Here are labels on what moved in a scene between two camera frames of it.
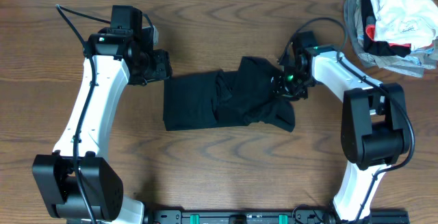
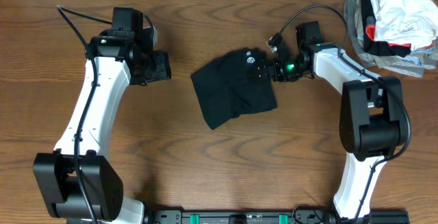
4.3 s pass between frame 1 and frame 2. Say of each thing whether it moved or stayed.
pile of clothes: stayed
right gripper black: moved
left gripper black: stayed
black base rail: stayed
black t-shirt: moved
